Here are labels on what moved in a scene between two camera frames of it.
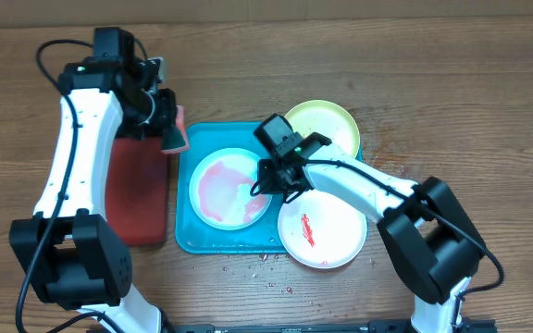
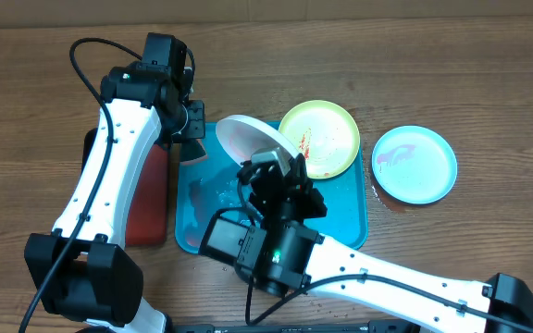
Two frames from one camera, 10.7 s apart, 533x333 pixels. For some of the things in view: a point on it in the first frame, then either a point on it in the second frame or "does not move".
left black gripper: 167,118 to 197,126
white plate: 322,230 to 244,135
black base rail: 463,326 does not move
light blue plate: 219,190 to 414,165
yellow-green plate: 330,120 does not move
